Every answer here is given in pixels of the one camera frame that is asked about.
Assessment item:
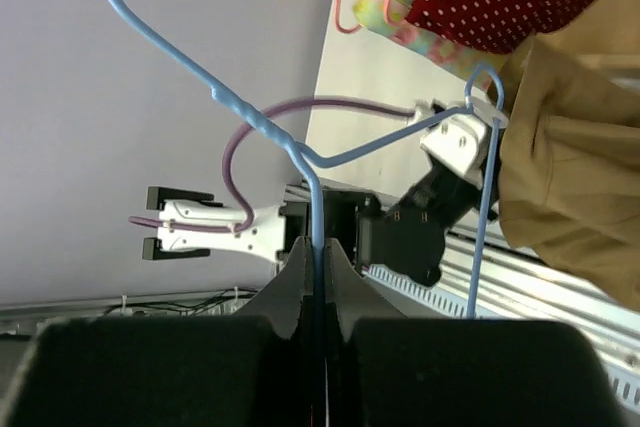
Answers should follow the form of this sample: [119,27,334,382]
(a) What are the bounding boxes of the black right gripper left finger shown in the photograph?
[1,238,313,426]

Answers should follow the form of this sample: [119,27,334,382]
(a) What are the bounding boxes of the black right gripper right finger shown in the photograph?
[323,240,625,426]

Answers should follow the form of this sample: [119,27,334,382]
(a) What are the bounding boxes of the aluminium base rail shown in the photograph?
[1,213,639,412]

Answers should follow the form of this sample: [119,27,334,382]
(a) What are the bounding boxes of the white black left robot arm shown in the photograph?
[137,167,482,287]

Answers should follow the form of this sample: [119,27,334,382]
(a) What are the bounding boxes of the tan brown skirt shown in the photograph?
[498,0,639,310]

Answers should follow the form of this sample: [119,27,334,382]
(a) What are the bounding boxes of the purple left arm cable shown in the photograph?
[128,95,416,236]

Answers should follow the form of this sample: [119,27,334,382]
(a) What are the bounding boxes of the pastel floral skirt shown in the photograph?
[335,0,507,80]

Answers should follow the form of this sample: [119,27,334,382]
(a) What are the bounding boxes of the blue wire hanger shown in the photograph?
[108,0,507,319]

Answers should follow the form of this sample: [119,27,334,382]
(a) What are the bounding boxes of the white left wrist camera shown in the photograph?
[420,96,509,189]

